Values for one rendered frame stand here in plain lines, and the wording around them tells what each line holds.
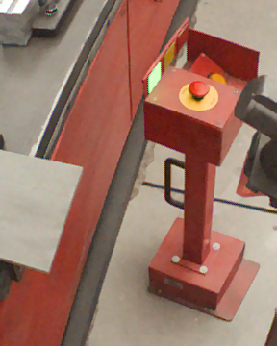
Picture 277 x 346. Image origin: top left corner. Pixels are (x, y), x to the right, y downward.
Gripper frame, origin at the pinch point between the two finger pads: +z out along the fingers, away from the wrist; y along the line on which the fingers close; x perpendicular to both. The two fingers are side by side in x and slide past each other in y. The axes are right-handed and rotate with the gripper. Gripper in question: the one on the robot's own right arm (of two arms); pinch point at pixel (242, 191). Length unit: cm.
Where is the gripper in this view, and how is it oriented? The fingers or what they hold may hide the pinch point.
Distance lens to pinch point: 114.5
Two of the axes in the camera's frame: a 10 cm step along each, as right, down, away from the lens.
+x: 8.6, 4.5, 2.3
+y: -2.6, 7.9, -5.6
